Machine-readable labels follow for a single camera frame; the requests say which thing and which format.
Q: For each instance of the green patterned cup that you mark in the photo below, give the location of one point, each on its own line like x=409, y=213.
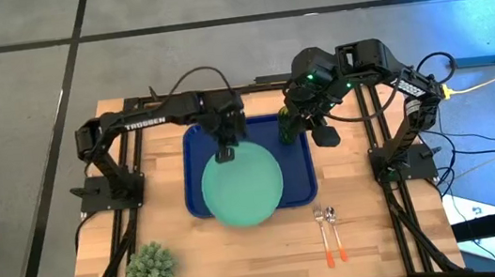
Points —
x=288, y=132

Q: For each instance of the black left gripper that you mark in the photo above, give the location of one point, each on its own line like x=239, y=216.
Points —
x=227, y=127

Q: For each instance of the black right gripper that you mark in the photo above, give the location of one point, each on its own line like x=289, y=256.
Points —
x=313, y=97

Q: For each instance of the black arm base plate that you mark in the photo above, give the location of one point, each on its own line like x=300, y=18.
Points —
x=94, y=202
x=423, y=165

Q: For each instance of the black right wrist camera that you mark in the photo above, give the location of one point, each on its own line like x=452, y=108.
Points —
x=325, y=136

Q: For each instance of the white sheet with blue logo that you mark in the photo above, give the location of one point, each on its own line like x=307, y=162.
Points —
x=466, y=206

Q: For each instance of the green artificial plant ball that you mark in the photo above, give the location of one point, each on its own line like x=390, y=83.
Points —
x=150, y=271

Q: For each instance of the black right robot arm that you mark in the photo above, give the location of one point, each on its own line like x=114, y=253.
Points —
x=412, y=90

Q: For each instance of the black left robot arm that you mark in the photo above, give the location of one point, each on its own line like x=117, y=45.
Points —
x=146, y=119

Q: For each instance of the blue plastic tray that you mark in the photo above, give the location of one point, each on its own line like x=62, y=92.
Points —
x=299, y=174

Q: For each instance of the teal round plate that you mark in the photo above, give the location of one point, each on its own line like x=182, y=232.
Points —
x=244, y=186

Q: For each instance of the black aluminium table frame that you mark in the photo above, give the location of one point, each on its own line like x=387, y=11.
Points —
x=139, y=147

